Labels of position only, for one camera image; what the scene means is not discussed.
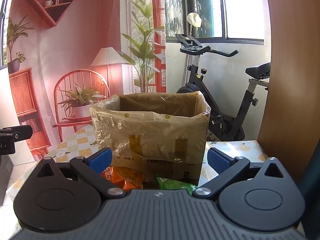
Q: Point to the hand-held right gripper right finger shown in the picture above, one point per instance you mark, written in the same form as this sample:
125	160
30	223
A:
218	160

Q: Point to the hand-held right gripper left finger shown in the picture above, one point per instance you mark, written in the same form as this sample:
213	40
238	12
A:
100	159

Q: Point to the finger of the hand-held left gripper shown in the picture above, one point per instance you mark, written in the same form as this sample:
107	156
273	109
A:
22	132

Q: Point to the orange snack packet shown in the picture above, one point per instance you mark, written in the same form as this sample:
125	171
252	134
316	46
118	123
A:
125	177

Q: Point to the green snack packet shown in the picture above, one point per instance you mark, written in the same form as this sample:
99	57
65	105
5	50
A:
175	185

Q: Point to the brown cardboard box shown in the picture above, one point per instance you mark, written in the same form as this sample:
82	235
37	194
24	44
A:
162	171

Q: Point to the translucent plastic bag liner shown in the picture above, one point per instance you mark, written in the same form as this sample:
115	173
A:
150	130

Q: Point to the checked floral tablecloth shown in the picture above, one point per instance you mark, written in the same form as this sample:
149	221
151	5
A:
75	145

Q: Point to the black exercise bike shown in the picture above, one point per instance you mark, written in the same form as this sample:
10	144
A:
186	90

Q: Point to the narrow side window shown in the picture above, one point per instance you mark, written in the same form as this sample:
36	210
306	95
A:
3	30

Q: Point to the brown wooden board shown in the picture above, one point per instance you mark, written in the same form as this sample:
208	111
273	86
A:
295	80

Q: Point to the white cloth cap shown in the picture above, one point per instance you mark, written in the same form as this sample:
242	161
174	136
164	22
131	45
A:
194	20

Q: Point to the large window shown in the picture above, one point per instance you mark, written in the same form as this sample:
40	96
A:
212	5

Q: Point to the printed wall backdrop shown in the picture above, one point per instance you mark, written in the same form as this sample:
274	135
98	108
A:
75	42

